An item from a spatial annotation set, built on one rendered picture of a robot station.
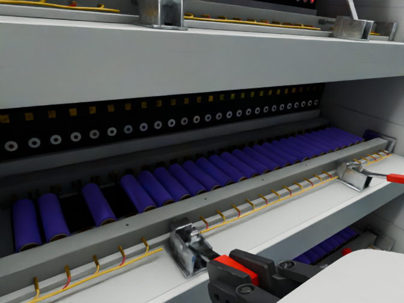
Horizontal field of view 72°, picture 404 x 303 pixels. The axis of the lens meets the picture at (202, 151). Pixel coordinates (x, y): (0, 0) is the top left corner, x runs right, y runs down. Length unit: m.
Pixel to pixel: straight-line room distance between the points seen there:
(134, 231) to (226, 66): 0.16
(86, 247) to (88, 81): 0.13
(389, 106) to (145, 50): 0.48
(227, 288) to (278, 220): 0.15
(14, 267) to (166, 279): 0.11
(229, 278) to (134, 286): 0.08
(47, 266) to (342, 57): 0.35
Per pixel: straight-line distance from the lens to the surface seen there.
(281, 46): 0.28
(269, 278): 0.19
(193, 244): 0.24
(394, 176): 0.41
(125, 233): 0.25
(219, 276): 0.20
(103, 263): 0.25
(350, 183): 0.43
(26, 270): 0.24
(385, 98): 0.60
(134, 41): 0.20
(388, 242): 0.64
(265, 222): 0.31
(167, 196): 0.29
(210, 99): 0.40
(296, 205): 0.35
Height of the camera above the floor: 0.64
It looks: 10 degrees down
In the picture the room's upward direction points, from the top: 6 degrees counter-clockwise
